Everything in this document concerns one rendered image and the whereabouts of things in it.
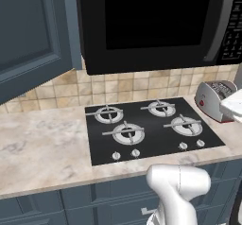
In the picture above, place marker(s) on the black gas hob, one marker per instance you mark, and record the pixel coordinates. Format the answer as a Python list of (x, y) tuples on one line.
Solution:
[(151, 131)]

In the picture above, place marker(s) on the silver hob knob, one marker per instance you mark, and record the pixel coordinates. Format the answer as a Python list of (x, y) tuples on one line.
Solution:
[(116, 155), (135, 153), (183, 146), (200, 143)]

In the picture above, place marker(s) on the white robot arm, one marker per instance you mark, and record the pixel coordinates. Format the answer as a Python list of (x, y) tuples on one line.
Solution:
[(176, 187)]

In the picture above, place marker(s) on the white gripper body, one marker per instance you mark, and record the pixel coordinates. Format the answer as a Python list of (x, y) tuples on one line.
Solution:
[(233, 106)]

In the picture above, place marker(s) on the blue-grey base cupboard front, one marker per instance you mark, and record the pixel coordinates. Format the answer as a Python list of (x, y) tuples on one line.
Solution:
[(223, 184), (28, 210)]

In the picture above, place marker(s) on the silver and red toaster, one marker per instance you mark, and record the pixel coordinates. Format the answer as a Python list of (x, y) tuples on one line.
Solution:
[(209, 101)]

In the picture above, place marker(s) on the blue-grey cabinet door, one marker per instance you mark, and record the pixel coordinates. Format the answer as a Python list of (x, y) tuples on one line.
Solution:
[(28, 36)]

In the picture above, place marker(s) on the black microwave oven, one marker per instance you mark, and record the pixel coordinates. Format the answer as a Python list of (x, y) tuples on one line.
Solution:
[(157, 20)]

